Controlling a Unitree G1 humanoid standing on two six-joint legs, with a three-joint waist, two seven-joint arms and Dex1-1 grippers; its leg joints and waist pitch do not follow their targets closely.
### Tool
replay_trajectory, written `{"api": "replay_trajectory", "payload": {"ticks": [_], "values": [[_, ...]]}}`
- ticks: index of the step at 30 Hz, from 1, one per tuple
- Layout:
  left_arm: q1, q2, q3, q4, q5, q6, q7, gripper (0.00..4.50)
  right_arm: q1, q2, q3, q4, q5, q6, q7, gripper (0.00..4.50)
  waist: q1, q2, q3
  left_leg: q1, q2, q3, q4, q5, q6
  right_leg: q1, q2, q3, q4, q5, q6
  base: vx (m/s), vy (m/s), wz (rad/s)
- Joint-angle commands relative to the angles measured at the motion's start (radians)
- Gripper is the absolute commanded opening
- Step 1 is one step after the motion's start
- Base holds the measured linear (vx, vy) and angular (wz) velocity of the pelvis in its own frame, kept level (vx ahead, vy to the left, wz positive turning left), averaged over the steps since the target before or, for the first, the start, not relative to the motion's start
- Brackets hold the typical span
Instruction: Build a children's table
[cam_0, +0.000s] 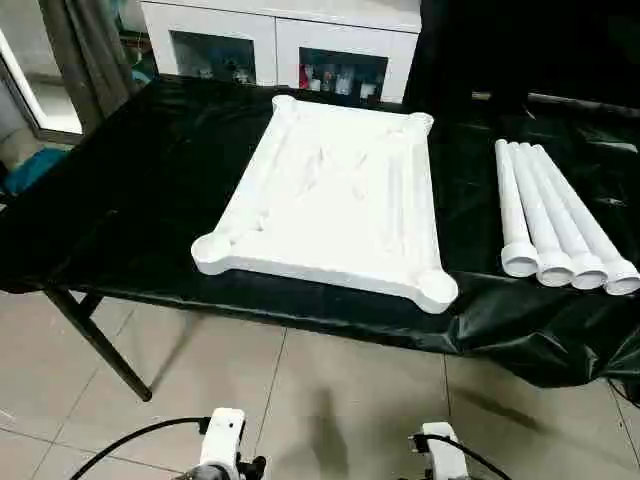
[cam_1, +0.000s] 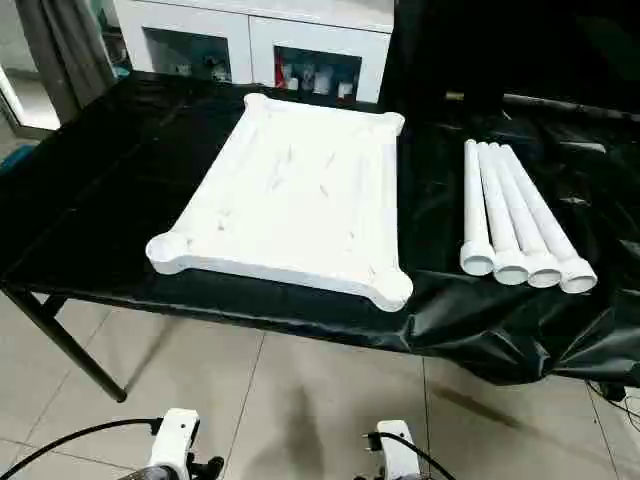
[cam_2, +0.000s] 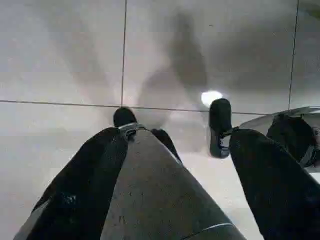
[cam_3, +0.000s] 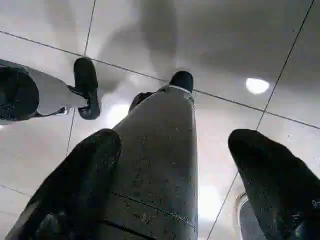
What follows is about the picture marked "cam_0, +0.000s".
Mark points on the white plastic table top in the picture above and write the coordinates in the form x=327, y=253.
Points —
x=325, y=200

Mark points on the white framed glass door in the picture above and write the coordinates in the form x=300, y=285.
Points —
x=50, y=107

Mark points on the black metal folding leg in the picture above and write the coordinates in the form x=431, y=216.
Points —
x=117, y=360

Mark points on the grey curtain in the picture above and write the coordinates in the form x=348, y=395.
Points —
x=95, y=50

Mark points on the red bottle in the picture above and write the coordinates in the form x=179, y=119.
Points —
x=305, y=76

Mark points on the black mat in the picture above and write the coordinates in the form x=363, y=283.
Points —
x=125, y=200

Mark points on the black box with orange label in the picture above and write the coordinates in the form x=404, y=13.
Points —
x=500, y=50

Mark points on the blue storage box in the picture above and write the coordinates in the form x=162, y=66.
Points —
x=30, y=170

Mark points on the white cabinet with glass doors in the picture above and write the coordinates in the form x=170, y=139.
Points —
x=280, y=30

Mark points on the white plastic table leg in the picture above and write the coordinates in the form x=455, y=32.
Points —
x=577, y=210
x=512, y=210
x=534, y=210
x=556, y=210

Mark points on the grey metal rail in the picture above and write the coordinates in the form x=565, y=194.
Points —
x=590, y=101

